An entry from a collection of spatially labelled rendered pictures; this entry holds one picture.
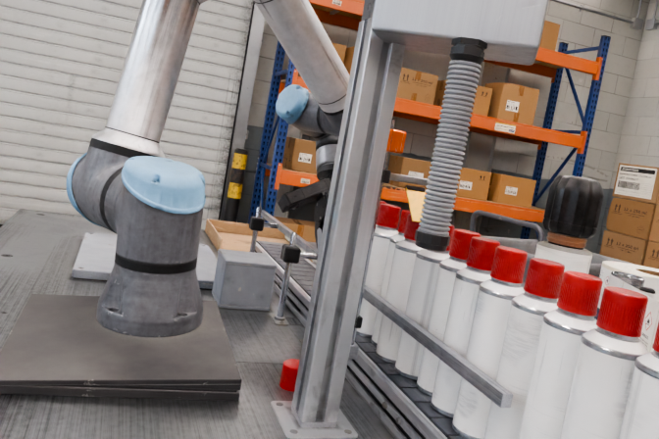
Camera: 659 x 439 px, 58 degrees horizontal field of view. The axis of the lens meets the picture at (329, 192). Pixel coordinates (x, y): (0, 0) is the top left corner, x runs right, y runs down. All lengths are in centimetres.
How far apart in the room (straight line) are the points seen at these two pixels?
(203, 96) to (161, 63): 411
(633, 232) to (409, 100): 187
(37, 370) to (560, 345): 56
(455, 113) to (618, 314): 23
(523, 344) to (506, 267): 8
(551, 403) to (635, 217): 409
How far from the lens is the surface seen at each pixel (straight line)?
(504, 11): 63
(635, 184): 469
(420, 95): 495
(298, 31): 99
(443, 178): 60
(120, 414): 74
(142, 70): 98
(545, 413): 59
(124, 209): 87
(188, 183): 85
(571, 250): 100
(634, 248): 464
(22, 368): 79
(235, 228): 190
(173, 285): 87
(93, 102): 508
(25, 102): 513
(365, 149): 69
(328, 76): 104
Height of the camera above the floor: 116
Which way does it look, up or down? 5 degrees down
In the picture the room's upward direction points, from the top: 10 degrees clockwise
